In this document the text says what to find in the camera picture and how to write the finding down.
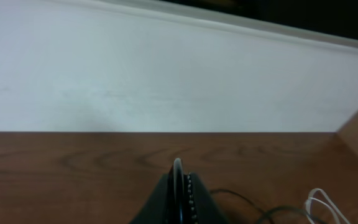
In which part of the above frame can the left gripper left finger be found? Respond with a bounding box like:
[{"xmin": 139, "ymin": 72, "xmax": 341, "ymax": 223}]
[{"xmin": 129, "ymin": 174, "xmax": 176, "ymax": 224}]

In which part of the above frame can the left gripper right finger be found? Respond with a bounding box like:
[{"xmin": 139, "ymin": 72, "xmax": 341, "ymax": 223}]
[{"xmin": 180, "ymin": 173, "xmax": 229, "ymax": 224}]

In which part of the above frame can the black usb cable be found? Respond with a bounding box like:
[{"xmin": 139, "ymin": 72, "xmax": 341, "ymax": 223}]
[{"xmin": 168, "ymin": 157, "xmax": 323, "ymax": 224}]

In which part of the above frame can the white usb cable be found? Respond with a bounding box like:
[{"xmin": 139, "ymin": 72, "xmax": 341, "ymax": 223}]
[{"xmin": 304, "ymin": 187, "xmax": 352, "ymax": 224}]

